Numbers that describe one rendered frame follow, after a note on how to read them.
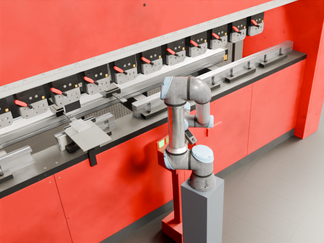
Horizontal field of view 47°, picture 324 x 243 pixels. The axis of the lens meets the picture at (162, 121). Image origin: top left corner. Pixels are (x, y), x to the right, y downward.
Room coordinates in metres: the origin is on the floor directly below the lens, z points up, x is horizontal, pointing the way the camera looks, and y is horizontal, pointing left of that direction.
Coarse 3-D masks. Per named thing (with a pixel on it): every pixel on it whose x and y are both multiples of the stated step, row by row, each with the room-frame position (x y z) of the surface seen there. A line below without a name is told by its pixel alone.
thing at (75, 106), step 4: (68, 104) 1.94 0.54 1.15; (72, 104) 1.95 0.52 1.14; (76, 104) 1.97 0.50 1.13; (80, 104) 1.98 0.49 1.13; (64, 108) 1.93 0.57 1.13; (68, 108) 1.94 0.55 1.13; (72, 108) 1.95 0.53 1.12; (76, 108) 1.96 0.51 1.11; (80, 108) 1.99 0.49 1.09; (68, 112) 1.94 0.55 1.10; (72, 112) 1.96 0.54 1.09
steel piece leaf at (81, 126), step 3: (78, 123) 1.96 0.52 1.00; (81, 123) 1.96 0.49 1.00; (84, 123) 1.95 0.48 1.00; (72, 126) 1.93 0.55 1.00; (75, 126) 1.93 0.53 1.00; (78, 126) 1.93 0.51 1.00; (81, 126) 1.92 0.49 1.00; (84, 126) 1.92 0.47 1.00; (87, 126) 1.90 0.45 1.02; (90, 126) 1.91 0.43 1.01; (75, 129) 1.89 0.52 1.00; (78, 129) 1.86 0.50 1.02; (81, 129) 1.87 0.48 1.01; (84, 129) 1.88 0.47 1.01; (78, 132) 1.86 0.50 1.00
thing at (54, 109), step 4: (52, 108) 2.13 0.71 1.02; (56, 108) 2.11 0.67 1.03; (60, 108) 2.11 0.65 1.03; (52, 112) 2.14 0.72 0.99; (56, 112) 2.08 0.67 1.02; (60, 112) 2.10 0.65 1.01; (64, 112) 2.10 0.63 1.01; (56, 116) 2.08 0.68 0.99; (68, 116) 2.05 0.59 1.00; (72, 116) 2.05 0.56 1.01; (72, 120) 2.00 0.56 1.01; (76, 120) 2.00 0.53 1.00
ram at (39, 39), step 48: (0, 0) 1.79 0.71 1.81; (48, 0) 1.92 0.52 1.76; (96, 0) 2.07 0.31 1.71; (144, 0) 2.24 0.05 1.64; (192, 0) 2.45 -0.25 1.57; (240, 0) 2.71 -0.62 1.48; (288, 0) 3.03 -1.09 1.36; (0, 48) 1.75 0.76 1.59; (48, 48) 1.88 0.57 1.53; (96, 48) 2.04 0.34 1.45; (144, 48) 2.22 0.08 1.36; (0, 96) 1.71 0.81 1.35
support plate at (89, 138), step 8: (72, 128) 1.91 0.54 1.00; (96, 128) 1.89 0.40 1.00; (72, 136) 1.82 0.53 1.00; (80, 136) 1.82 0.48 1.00; (88, 136) 1.81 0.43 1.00; (96, 136) 1.81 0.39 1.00; (104, 136) 1.80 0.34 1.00; (80, 144) 1.74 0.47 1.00; (88, 144) 1.73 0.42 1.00; (96, 144) 1.73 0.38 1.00
